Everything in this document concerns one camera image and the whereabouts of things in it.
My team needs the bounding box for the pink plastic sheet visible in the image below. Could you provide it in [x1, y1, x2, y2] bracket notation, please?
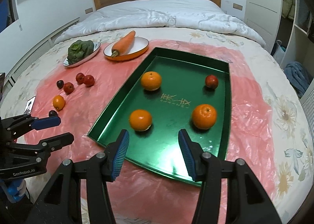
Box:
[23, 38, 279, 224]

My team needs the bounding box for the orange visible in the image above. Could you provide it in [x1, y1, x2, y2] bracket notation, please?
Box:
[192, 104, 218, 130]
[53, 95, 66, 111]
[140, 71, 162, 91]
[129, 109, 152, 131]

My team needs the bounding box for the blue towel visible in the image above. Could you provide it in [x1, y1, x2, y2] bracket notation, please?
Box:
[284, 62, 310, 98]

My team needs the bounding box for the green rectangular tray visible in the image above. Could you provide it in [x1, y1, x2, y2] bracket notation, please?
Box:
[87, 47, 232, 188]

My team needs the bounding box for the white slatted radiator cover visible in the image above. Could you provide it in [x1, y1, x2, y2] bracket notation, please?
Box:
[0, 17, 80, 87]

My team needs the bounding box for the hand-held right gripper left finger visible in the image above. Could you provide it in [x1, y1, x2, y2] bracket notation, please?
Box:
[34, 129, 130, 224]

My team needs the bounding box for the white slatted panel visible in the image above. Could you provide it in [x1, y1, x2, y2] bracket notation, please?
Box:
[300, 97, 314, 126]

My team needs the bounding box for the dark green leafy vegetable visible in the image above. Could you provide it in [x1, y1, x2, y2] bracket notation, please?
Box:
[67, 40, 94, 65]

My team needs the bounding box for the carrot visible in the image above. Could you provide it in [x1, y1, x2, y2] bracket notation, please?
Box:
[111, 30, 136, 58]

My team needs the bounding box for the white bag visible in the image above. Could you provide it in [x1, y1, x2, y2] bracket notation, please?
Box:
[272, 40, 286, 63]

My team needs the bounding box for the white open closet shelf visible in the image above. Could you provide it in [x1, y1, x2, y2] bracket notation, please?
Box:
[280, 0, 314, 104]

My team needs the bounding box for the white plate with dark rim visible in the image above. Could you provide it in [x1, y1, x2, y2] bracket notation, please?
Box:
[63, 41, 101, 68]

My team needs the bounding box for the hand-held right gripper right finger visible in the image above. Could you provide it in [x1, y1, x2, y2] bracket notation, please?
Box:
[178, 128, 282, 224]

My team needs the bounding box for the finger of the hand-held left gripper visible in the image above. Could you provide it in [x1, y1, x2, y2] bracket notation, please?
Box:
[6, 132, 74, 164]
[0, 114, 62, 141]

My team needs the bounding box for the smartphone with red case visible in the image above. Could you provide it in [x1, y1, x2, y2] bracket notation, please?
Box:
[24, 96, 36, 114]

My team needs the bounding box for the window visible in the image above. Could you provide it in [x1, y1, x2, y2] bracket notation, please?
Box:
[0, 0, 17, 33]

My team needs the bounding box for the white duvet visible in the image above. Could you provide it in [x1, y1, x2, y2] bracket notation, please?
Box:
[54, 0, 267, 44]

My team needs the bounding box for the orange enamel plate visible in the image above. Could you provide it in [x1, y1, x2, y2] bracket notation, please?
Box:
[103, 37, 150, 61]

